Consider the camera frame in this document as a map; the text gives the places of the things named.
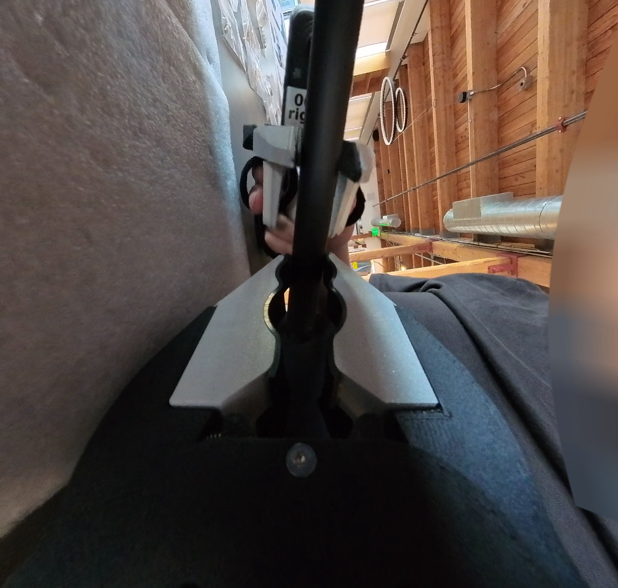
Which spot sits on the white foam sheet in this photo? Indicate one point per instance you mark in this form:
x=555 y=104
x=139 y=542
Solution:
x=96 y=211

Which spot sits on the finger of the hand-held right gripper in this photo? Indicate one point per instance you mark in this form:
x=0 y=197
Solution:
x=345 y=202
x=273 y=146

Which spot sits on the large silver air duct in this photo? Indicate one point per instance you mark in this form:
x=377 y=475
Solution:
x=507 y=216

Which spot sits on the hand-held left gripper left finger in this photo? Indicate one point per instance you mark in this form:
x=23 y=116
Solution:
x=227 y=351

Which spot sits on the person's right hand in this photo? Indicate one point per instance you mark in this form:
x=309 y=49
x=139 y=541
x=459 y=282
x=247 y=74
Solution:
x=280 y=240

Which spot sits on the metal conduit pipe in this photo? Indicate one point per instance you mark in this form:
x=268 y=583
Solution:
x=502 y=85

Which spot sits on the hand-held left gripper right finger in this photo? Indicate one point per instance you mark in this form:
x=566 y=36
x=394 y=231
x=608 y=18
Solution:
x=381 y=351

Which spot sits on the clear tube light fixture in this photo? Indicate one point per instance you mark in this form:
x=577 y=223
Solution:
x=386 y=221

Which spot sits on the metal threaded rod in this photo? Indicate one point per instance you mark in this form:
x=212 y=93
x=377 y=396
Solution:
x=483 y=161

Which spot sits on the red steel bracket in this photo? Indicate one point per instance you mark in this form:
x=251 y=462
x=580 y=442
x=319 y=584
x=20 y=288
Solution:
x=508 y=263

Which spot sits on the dark junction box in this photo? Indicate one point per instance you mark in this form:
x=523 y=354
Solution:
x=464 y=97

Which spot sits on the black electric screwdriver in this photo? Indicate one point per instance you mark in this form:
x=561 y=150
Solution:
x=328 y=115

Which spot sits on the person's black shirt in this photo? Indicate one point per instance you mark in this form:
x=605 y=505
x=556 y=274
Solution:
x=483 y=356

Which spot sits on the group of wall posters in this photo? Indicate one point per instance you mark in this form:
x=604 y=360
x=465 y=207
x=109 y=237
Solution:
x=251 y=28

